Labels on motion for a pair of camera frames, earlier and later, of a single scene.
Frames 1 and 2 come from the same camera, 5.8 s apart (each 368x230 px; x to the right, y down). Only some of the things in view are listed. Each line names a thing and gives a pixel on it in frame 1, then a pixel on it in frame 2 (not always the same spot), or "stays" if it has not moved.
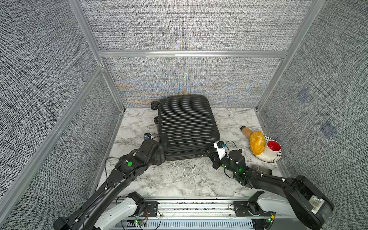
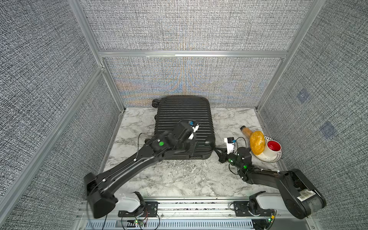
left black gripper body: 158,158 → 189,147
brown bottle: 246,131 stays
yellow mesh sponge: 257,142 stays
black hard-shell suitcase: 187,125 stays
